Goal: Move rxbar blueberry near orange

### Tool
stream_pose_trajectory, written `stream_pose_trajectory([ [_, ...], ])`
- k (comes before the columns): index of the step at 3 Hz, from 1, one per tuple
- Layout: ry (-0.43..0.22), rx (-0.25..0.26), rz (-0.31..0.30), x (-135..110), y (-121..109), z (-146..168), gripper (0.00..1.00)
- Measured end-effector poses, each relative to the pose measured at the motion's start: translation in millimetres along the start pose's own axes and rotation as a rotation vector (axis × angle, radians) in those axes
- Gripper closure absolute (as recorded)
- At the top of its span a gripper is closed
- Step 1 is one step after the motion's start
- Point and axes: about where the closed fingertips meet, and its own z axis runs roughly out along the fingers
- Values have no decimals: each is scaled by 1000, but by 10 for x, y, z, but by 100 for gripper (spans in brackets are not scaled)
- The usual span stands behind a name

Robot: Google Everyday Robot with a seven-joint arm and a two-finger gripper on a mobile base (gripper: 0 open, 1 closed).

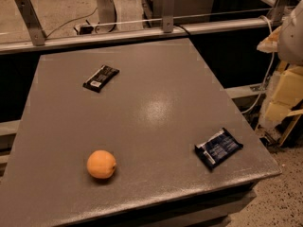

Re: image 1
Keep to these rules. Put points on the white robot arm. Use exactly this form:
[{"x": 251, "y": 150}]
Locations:
[{"x": 287, "y": 42}]

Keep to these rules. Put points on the orange fruit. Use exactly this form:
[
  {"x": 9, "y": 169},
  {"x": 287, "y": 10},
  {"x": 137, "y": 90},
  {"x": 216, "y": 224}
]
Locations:
[{"x": 101, "y": 164}]

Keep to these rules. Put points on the yellow wooden frame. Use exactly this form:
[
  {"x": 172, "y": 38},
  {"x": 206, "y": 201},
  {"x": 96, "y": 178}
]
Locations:
[{"x": 287, "y": 129}]

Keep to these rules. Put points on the white pedestal post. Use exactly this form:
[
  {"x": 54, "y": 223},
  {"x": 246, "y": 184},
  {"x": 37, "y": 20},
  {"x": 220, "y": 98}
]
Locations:
[{"x": 106, "y": 15}]

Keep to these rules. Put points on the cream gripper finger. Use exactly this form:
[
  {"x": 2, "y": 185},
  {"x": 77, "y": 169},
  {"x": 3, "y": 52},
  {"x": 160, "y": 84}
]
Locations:
[
  {"x": 287, "y": 94},
  {"x": 269, "y": 44}
]

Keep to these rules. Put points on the blue rxbar blueberry wrapper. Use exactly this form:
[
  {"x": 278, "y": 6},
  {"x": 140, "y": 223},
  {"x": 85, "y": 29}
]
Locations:
[{"x": 217, "y": 148}]

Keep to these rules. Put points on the middle metal rail bracket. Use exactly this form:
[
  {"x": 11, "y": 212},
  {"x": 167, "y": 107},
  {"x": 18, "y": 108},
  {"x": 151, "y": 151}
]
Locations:
[{"x": 167, "y": 15}]

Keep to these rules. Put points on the left metal rail bracket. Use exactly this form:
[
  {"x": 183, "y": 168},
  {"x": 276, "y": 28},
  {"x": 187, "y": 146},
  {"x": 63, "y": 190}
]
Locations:
[{"x": 34, "y": 28}]

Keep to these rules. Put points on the metal rail bracket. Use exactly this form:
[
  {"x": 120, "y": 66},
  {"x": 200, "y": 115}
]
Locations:
[
  {"x": 34, "y": 28},
  {"x": 276, "y": 13},
  {"x": 167, "y": 15}
]

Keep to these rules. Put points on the right metal rail bracket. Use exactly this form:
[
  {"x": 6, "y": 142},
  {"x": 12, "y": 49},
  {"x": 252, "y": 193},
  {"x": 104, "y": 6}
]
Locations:
[{"x": 276, "y": 13}]

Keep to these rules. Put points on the metal guard rail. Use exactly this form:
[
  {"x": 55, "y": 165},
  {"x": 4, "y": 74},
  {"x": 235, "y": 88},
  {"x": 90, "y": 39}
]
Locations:
[{"x": 128, "y": 37}]

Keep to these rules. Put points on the black rxbar wrapper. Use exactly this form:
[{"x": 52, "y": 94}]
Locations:
[{"x": 103, "y": 75}]

